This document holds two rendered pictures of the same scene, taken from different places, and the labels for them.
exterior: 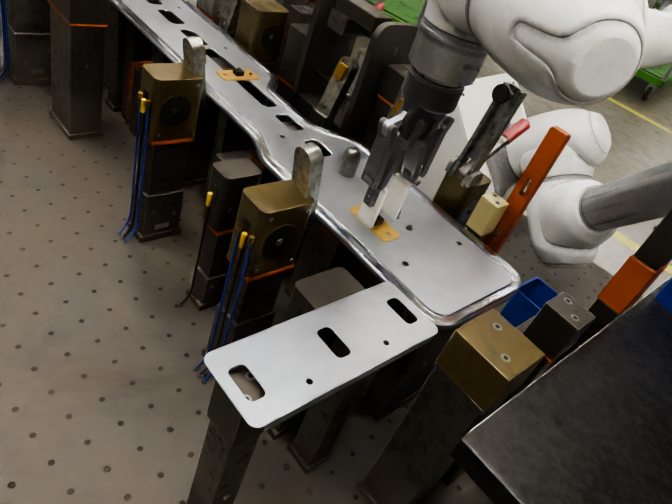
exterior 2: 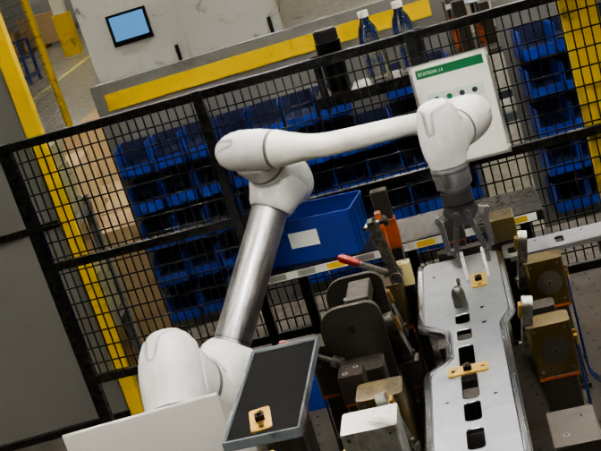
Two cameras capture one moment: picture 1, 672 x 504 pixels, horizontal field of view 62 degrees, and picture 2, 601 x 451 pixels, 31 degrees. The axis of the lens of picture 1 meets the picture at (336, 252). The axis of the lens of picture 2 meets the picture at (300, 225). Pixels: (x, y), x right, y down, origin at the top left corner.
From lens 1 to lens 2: 2.93 m
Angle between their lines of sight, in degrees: 99
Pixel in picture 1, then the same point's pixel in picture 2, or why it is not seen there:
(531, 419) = not seen: hidden behind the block
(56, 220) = not seen: outside the picture
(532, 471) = (525, 205)
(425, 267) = (474, 265)
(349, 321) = (544, 244)
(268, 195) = (547, 255)
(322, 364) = (571, 233)
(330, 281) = not seen: hidden behind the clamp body
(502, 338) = (495, 216)
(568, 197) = (241, 350)
